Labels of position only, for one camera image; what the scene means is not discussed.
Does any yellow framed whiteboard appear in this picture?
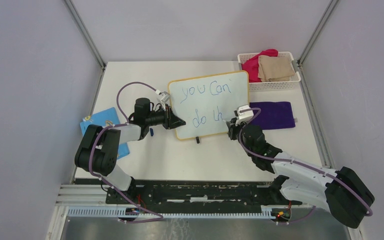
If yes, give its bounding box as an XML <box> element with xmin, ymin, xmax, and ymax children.
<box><xmin>167</xmin><ymin>70</ymin><xmax>249</xmax><ymax>140</ymax></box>

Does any white perforated plastic basket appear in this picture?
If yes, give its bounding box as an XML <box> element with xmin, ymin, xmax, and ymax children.
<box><xmin>248</xmin><ymin>51</ymin><xmax>302</xmax><ymax>92</ymax></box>

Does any red cloth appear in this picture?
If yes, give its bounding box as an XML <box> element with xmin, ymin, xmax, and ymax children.
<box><xmin>241</xmin><ymin>49</ymin><xmax>279</xmax><ymax>83</ymax></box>

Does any aluminium frame rail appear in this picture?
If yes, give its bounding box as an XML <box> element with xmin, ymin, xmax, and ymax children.
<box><xmin>296</xmin><ymin>0</ymin><xmax>340</xmax><ymax>168</ymax></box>
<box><xmin>62</xmin><ymin>0</ymin><xmax>107</xmax><ymax>72</ymax></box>

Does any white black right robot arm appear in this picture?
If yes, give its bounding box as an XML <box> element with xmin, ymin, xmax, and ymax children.
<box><xmin>225</xmin><ymin>118</ymin><xmax>375</xmax><ymax>229</ymax></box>

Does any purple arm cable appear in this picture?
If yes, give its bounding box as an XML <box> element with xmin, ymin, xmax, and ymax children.
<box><xmin>237</xmin><ymin>107</ymin><xmax>374</xmax><ymax>225</ymax></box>
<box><xmin>88</xmin><ymin>81</ymin><xmax>165</xmax><ymax>224</ymax></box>

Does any blue picture book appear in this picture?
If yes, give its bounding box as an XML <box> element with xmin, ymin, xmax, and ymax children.
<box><xmin>79</xmin><ymin>106</ymin><xmax>131</xmax><ymax>162</ymax></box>

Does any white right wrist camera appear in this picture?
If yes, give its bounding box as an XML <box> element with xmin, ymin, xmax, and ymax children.
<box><xmin>234</xmin><ymin>105</ymin><xmax>254</xmax><ymax>126</ymax></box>

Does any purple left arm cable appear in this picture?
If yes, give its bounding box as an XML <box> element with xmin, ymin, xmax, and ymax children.
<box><xmin>88</xmin><ymin>81</ymin><xmax>165</xmax><ymax>224</ymax></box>

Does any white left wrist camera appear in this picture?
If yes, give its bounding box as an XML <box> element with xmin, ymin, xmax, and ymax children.
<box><xmin>155</xmin><ymin>89</ymin><xmax>171</xmax><ymax>106</ymax></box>

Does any beige cloth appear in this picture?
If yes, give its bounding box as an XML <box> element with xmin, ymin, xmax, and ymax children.
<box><xmin>257</xmin><ymin>55</ymin><xmax>296</xmax><ymax>82</ymax></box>

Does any aluminium frame rail right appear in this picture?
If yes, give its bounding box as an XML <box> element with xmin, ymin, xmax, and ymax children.
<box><xmin>296</xmin><ymin>0</ymin><xmax>340</xmax><ymax>168</ymax></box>

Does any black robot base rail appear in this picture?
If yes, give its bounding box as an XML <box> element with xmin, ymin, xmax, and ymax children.
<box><xmin>105</xmin><ymin>180</ymin><xmax>304</xmax><ymax>216</ymax></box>

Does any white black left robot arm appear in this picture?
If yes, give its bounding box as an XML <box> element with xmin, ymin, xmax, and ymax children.
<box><xmin>74</xmin><ymin>97</ymin><xmax>186</xmax><ymax>204</ymax></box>

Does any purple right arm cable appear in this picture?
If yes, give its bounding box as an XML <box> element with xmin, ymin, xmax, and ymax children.
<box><xmin>237</xmin><ymin>107</ymin><xmax>374</xmax><ymax>225</ymax></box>

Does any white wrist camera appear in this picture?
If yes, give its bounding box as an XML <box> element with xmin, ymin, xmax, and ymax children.
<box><xmin>155</xmin><ymin>89</ymin><xmax>171</xmax><ymax>106</ymax></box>
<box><xmin>234</xmin><ymin>105</ymin><xmax>254</xmax><ymax>126</ymax></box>

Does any purple towel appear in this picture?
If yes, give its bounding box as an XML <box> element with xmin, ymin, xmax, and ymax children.
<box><xmin>249</xmin><ymin>101</ymin><xmax>296</xmax><ymax>130</ymax></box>

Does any aluminium frame rail left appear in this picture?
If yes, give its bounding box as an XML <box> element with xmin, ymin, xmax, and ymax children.
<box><xmin>62</xmin><ymin>0</ymin><xmax>107</xmax><ymax>72</ymax></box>

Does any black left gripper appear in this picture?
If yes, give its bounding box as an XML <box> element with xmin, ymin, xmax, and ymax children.
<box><xmin>146</xmin><ymin>104</ymin><xmax>186</xmax><ymax>130</ymax></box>

